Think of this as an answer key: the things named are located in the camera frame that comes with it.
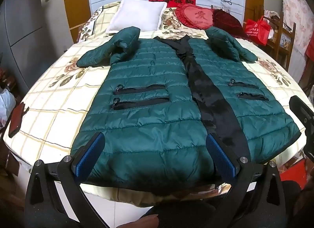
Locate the dark green puffer jacket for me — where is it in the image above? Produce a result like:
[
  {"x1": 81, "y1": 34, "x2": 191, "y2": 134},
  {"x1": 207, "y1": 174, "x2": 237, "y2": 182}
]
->
[{"x1": 71, "y1": 27, "x2": 301, "y2": 196}]

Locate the person left hand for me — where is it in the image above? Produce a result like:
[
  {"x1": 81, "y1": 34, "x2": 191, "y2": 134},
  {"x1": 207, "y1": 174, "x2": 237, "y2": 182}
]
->
[{"x1": 118, "y1": 215, "x2": 159, "y2": 228}]

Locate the wooden shelf rack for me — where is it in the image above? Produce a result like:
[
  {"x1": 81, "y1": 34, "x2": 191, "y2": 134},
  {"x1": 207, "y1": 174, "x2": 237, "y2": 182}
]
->
[{"x1": 263, "y1": 12, "x2": 296, "y2": 71}]

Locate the dark red phone case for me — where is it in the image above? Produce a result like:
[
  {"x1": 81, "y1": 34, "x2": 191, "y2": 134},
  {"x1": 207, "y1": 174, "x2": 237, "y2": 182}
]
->
[{"x1": 8, "y1": 102, "x2": 29, "y2": 138}]

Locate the red shopping bag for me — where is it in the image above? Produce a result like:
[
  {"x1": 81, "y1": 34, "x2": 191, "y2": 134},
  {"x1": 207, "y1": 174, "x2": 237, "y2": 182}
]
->
[{"x1": 244, "y1": 16, "x2": 271, "y2": 46}]

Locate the grey wardrobe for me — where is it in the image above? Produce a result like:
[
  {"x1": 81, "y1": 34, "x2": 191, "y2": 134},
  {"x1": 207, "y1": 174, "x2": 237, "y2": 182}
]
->
[{"x1": 1, "y1": 0, "x2": 73, "y2": 94}]

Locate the dark red velvet cushion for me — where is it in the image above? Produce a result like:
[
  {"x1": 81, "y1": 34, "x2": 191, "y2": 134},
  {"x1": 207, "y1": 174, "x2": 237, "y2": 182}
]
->
[{"x1": 212, "y1": 9, "x2": 249, "y2": 40}]

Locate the floral pillow under white pillow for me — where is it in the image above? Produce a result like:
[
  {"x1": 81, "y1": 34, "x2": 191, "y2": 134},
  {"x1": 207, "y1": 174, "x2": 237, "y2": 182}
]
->
[{"x1": 77, "y1": 1, "x2": 121, "y2": 43}]

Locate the red heart cushion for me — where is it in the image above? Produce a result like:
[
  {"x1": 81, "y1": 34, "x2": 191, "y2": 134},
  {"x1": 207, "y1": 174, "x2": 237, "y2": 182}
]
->
[{"x1": 175, "y1": 4, "x2": 213, "y2": 30}]

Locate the white square pillow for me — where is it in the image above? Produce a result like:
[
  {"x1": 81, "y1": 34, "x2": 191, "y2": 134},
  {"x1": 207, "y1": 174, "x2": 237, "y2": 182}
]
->
[{"x1": 106, "y1": 0, "x2": 167, "y2": 34}]

